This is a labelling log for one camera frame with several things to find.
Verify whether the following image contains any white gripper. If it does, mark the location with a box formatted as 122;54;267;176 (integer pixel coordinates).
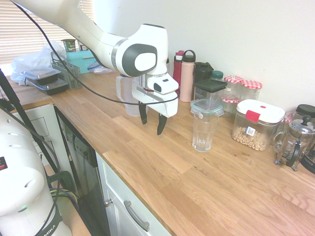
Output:
131;80;179;136

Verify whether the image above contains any clear pitcher with blue lid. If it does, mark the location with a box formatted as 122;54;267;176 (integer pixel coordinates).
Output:
115;73;150;117

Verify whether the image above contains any red water bottle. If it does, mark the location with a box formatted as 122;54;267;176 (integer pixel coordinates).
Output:
172;50;185;96

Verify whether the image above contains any pink bottle with black cap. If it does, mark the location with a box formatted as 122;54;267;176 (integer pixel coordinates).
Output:
179;50;197;103

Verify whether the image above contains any clear drinking glass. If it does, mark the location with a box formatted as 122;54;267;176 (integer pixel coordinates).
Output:
192;112;220;152

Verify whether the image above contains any glass container teal-rimmed lid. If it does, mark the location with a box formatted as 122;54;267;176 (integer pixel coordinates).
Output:
189;98;225;118

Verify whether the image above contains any clear canister with black lid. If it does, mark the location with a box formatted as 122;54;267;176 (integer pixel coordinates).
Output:
193;78;228;101

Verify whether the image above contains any black shaker bottle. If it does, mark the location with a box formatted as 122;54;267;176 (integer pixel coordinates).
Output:
193;61;214;86

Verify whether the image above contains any clear zip bag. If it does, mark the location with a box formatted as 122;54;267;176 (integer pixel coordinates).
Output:
87;62;113;74

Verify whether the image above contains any jar with green lid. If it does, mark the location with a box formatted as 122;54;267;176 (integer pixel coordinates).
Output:
210;70;224;82

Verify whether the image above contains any small jar red checkered lid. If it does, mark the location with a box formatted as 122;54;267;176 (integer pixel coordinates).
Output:
220;95;241;118

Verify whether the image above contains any white kitchen drawer front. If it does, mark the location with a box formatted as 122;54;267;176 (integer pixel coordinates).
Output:
94;151;173;236

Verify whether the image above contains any black dishwasher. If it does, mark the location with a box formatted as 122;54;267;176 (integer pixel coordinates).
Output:
54;105;111;236

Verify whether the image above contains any grey cutlery basket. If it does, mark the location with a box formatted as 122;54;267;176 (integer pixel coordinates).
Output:
51;51;83;89

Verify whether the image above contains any teal box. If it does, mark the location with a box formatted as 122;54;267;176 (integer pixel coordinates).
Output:
65;50;99;74

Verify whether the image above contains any black takeout container clear lid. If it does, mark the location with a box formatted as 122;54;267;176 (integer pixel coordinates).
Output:
20;68;61;86
28;78;69;96

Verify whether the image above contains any dark green clamp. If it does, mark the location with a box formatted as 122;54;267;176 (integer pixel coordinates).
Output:
45;171;77;195

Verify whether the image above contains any white panelled cabinet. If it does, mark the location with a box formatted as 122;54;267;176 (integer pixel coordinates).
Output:
12;104;77;197

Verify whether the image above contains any cereal container white red lid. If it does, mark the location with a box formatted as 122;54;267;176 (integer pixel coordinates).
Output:
231;99;286;152

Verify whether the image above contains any green yogurt cup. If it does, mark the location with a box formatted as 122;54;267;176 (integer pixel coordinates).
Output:
61;38;76;53

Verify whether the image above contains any white plastic bag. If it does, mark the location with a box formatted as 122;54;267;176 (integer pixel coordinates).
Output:
10;41;67;86

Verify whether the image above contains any clear glass jar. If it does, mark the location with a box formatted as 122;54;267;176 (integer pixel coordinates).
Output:
283;111;305;124

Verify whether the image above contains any glass and steel French press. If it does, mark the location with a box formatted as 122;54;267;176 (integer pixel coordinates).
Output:
273;115;315;172

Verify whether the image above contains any black coffee appliance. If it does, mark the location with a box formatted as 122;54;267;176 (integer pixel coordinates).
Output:
295;104;315;176

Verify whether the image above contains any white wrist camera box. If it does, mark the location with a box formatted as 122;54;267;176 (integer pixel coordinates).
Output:
147;74;180;95

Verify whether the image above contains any metal drawer handle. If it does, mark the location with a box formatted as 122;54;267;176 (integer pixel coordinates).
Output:
123;200;151;232

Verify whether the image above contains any coloured wire bundle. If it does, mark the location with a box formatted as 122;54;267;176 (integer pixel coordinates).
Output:
49;188;81;209

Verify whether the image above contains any black camera stand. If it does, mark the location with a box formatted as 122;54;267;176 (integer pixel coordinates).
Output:
0;68;62;177

